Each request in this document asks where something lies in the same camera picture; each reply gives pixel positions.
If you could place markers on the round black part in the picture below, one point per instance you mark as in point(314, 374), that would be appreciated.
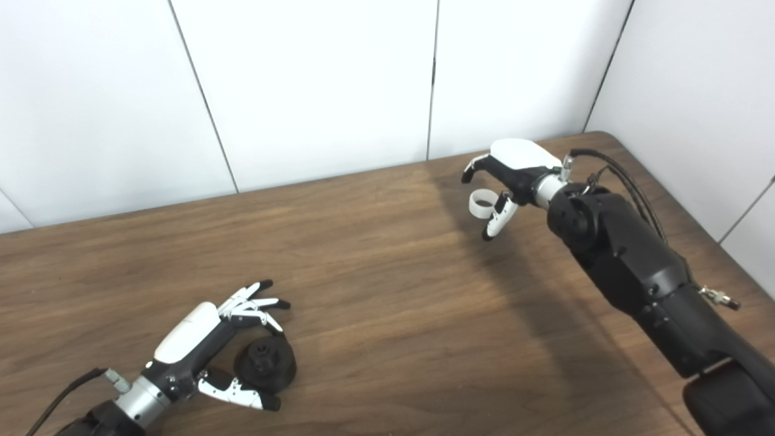
point(269, 369)

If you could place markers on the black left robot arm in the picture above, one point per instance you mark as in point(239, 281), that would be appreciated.
point(136, 402)

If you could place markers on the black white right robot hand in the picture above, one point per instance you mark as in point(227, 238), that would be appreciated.
point(521, 157)

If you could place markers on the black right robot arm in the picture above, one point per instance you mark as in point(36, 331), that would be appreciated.
point(636, 260)

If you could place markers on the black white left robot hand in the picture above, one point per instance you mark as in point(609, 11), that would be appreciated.
point(187, 339)

